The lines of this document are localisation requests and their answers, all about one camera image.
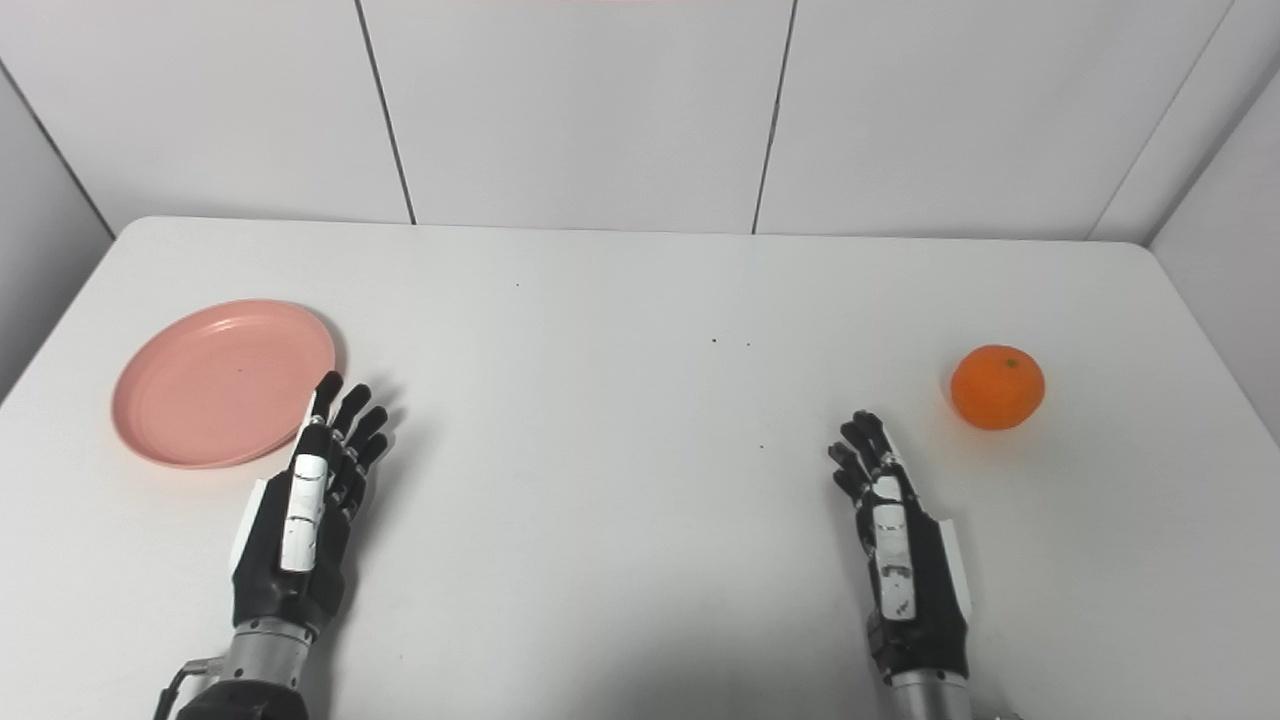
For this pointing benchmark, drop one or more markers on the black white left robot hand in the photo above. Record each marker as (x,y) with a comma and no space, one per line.
(290,580)

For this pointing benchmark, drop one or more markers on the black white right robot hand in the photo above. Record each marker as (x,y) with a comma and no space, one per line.
(925,600)

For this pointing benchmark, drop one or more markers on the pink round plate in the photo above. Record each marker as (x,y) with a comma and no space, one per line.
(220,385)

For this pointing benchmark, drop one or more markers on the orange fruit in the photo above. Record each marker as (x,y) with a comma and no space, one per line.
(997,388)

